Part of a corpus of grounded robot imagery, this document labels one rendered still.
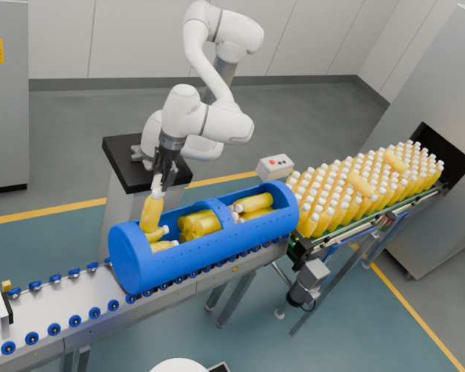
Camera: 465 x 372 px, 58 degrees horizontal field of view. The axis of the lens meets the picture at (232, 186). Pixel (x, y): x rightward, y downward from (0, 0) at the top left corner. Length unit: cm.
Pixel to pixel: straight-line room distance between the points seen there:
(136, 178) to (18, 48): 106
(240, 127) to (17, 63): 172
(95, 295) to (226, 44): 113
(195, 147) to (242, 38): 59
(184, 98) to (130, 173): 91
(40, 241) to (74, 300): 138
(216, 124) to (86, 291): 90
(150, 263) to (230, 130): 61
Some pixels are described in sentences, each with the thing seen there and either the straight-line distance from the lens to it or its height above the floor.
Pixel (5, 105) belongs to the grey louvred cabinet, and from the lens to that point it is 290.
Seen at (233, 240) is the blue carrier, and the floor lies 116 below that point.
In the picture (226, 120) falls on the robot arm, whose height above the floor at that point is 179.
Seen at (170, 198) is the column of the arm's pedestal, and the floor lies 88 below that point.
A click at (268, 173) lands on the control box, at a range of 238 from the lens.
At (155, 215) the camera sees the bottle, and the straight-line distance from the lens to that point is 161.
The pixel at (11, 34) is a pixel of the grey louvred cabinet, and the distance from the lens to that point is 267.
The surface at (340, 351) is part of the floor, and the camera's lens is 327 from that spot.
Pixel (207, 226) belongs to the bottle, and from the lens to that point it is 178.
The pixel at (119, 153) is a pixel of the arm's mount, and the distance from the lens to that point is 219.
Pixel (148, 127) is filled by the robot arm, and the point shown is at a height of 128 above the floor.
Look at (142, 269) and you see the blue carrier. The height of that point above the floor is 118.
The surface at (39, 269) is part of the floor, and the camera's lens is 300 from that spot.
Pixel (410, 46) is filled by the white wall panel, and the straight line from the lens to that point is 648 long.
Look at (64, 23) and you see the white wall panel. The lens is 416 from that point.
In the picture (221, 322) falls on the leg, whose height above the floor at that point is 7.
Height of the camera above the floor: 248
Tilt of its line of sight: 40 degrees down
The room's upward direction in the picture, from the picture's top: 24 degrees clockwise
